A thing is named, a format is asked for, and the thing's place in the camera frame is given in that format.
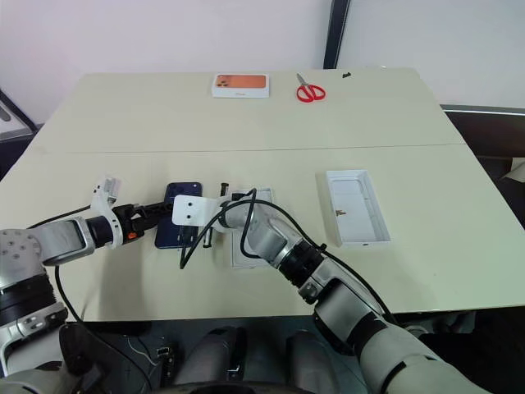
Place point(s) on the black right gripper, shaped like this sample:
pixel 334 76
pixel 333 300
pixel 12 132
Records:
pixel 224 191

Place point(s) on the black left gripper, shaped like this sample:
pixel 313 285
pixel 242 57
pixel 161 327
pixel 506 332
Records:
pixel 129 221

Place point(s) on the dark blue smartphone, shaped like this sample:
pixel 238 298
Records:
pixel 192 189

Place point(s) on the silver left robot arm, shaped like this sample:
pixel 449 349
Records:
pixel 61 242

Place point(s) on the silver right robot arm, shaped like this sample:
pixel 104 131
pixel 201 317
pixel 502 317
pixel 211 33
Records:
pixel 266 238

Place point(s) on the white phone box lid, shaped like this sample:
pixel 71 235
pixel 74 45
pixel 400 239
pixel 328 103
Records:
pixel 246 260

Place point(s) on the phone box with orange print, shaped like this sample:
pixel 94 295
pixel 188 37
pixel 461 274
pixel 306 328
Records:
pixel 241 85

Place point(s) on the white phone box base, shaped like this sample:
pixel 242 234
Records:
pixel 352 213

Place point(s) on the dark rounded robot leg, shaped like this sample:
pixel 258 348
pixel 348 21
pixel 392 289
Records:
pixel 213 355
pixel 307 357

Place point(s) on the dark framed tray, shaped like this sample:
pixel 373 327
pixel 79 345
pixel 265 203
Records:
pixel 12 119

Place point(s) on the small black clip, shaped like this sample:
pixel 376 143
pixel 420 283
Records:
pixel 346 75

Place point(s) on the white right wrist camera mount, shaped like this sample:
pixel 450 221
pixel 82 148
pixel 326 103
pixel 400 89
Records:
pixel 193 211

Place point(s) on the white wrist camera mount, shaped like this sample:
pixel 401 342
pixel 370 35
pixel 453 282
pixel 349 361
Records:
pixel 193 211
pixel 103 205

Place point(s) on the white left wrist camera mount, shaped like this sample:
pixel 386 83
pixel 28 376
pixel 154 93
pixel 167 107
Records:
pixel 103 205

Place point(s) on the dark upright post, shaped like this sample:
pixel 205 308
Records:
pixel 336 33

